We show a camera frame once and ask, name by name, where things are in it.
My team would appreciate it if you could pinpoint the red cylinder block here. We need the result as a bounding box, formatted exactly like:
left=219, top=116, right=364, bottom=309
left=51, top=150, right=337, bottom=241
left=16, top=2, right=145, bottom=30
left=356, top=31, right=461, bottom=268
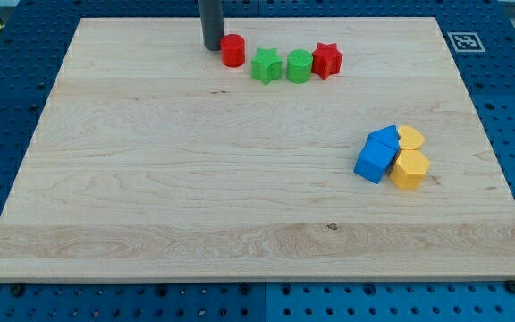
left=220, top=34, right=245, bottom=67

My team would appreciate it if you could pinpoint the blue cube block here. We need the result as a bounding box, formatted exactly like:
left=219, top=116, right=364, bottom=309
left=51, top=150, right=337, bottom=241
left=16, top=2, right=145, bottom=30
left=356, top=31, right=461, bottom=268
left=353, top=139, right=399, bottom=184

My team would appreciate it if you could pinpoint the green star block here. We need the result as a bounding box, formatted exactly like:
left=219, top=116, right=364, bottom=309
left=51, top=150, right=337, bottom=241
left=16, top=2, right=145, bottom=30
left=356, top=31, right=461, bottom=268
left=250, top=47, right=283, bottom=85

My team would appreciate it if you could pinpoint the light wooden board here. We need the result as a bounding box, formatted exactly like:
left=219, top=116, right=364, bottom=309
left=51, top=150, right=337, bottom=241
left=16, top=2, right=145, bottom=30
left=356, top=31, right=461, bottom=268
left=0, top=17, right=515, bottom=284

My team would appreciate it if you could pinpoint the green cylinder block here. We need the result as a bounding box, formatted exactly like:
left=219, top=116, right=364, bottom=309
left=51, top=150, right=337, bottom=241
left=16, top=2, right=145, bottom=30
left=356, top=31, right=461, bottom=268
left=286, top=49, right=313, bottom=84

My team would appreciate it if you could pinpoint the red star block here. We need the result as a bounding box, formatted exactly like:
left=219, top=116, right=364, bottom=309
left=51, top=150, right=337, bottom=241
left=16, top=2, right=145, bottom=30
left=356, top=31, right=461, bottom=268
left=311, top=42, right=343, bottom=80

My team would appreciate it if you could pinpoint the blue pentagon block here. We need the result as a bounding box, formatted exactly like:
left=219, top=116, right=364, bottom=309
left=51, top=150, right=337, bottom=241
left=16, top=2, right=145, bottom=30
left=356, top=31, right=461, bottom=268
left=368, top=125, right=400, bottom=150

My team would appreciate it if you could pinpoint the yellow hexagon block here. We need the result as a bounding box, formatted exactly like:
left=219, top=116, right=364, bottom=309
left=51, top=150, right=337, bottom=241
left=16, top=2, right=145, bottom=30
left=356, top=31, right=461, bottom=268
left=389, top=150, right=430, bottom=190

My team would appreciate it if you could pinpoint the yellow heart block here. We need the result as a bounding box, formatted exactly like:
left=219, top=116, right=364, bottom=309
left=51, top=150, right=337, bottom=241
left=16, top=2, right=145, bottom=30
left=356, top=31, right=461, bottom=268
left=397, top=125, right=426, bottom=150

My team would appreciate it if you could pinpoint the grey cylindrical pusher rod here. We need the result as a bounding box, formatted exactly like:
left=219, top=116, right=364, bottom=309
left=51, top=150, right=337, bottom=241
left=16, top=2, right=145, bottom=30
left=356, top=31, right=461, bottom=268
left=198, top=0, right=224, bottom=51

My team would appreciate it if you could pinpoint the white fiducial marker tag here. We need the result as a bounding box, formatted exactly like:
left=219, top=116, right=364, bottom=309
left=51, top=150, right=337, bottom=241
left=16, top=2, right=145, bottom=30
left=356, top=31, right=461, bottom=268
left=447, top=32, right=485, bottom=53

